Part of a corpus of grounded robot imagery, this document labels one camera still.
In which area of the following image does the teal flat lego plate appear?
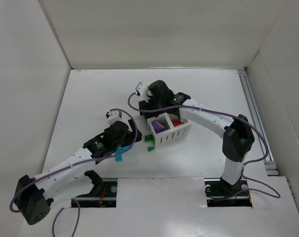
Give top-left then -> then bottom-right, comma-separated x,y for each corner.
114,146 -> 130,162

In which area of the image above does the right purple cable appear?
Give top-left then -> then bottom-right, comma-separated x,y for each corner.
127,91 -> 281,200

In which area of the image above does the black double bin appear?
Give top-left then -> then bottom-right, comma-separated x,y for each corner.
138,98 -> 182,121

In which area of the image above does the purple orange patterned lego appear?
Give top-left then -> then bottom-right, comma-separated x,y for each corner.
151,120 -> 166,133

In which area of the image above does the green lego by bin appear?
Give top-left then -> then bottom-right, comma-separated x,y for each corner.
144,134 -> 154,143

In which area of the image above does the red oval lego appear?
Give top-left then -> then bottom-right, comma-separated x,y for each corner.
172,119 -> 184,127

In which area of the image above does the white double bin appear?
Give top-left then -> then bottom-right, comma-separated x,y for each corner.
147,113 -> 191,147

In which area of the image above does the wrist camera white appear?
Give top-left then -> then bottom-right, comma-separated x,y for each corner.
106,110 -> 122,125
135,82 -> 150,103

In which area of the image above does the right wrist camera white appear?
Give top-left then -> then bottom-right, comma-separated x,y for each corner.
135,82 -> 150,103

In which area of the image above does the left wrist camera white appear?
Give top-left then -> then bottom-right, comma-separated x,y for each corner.
106,110 -> 122,125

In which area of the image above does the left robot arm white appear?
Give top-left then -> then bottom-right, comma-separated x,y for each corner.
10,119 -> 142,225

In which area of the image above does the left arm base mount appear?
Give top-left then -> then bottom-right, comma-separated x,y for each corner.
74,170 -> 118,208

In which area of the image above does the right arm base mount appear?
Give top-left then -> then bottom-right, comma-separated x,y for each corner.
205,180 -> 253,207

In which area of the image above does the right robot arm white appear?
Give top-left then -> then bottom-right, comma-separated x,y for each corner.
139,80 -> 255,192

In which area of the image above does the aluminium rail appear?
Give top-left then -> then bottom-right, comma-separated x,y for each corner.
237,69 -> 280,176

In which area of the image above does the purple cable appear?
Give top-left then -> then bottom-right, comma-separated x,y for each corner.
127,91 -> 281,200
9,109 -> 139,237

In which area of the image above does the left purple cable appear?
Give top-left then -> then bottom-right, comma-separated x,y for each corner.
9,109 -> 139,237

